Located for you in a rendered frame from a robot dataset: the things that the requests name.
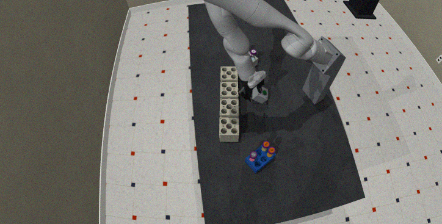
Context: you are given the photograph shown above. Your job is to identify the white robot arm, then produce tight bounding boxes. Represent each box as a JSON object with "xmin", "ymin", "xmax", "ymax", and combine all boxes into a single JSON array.
[{"xmin": 204, "ymin": 0, "xmax": 333, "ymax": 89}]

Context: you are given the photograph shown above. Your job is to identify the cream tube adapter block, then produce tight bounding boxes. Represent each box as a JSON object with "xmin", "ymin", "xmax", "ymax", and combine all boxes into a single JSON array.
[
  {"xmin": 219, "ymin": 117, "xmax": 239, "ymax": 142},
  {"xmin": 220, "ymin": 67, "xmax": 238, "ymax": 82},
  {"xmin": 220, "ymin": 99, "xmax": 239, "ymax": 118},
  {"xmin": 220, "ymin": 82, "xmax": 238, "ymax": 99}
]

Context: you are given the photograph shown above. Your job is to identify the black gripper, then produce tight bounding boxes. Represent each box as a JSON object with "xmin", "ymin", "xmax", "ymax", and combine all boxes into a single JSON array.
[{"xmin": 237, "ymin": 79, "xmax": 264, "ymax": 102}]

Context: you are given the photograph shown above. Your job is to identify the blue tube rack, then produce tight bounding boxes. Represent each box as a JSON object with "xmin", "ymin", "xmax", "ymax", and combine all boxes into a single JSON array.
[{"xmin": 245, "ymin": 145, "xmax": 276, "ymax": 173}]

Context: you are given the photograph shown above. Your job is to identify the conical tube with yellow liquid and purple cap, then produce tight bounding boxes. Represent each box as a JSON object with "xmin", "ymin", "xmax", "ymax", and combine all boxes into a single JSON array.
[{"xmin": 261, "ymin": 141, "xmax": 270, "ymax": 151}]

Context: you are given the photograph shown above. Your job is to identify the white tube rack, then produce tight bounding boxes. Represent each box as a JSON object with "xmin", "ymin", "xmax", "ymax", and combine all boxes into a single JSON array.
[{"xmin": 252, "ymin": 56, "xmax": 258, "ymax": 66}]

